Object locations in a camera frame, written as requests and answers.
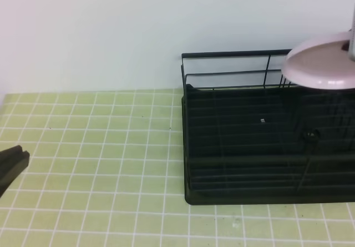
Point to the black wire dish rack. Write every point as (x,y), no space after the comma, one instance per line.
(234,70)

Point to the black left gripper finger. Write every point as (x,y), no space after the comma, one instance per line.
(13,161)

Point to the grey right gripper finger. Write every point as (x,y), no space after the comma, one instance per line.
(352,22)

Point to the black drip tray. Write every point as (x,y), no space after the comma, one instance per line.
(288,145)

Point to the pink round plate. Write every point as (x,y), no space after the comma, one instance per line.
(322,63)

